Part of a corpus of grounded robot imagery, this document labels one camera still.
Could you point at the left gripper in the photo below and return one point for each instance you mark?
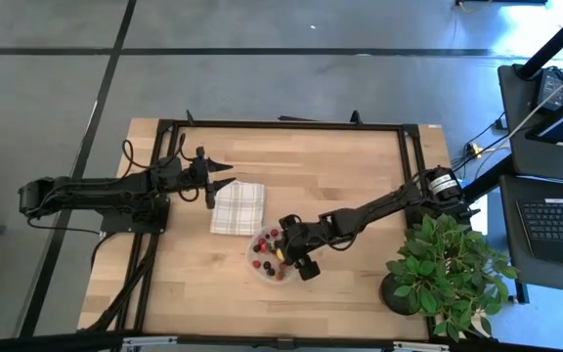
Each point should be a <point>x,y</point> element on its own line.
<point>194,173</point>

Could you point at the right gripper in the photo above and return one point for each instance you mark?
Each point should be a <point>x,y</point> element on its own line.
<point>298,239</point>

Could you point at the red raspberry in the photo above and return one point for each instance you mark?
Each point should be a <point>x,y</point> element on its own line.
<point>274,232</point>

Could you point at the clear plastic container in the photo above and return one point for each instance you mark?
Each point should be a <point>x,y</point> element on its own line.
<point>262,256</point>

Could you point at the blackberry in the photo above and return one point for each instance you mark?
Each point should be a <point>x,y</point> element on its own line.
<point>256,248</point>

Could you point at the glossy red cherry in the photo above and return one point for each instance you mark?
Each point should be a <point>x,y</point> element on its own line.
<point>256,264</point>

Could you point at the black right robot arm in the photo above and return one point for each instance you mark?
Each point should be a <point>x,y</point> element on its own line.
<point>369,207</point>

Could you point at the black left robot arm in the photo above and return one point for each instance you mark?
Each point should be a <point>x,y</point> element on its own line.
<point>91,190</point>

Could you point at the white plaid towel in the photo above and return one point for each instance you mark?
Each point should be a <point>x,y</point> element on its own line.
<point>237,207</point>

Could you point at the potted green plant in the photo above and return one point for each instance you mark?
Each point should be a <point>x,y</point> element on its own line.
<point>447,274</point>

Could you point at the black standing desk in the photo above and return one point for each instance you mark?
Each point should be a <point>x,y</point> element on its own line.
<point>508,220</point>

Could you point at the black keyboard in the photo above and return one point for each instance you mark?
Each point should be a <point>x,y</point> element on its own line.
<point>560,230</point>

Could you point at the black power adapter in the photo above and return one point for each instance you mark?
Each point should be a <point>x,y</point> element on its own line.
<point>550,88</point>

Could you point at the black support pole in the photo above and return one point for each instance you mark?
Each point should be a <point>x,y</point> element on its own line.
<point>555,43</point>

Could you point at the black table frame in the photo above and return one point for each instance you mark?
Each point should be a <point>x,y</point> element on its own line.
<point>286,125</point>

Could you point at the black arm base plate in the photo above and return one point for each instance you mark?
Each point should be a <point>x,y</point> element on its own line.
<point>135,220</point>

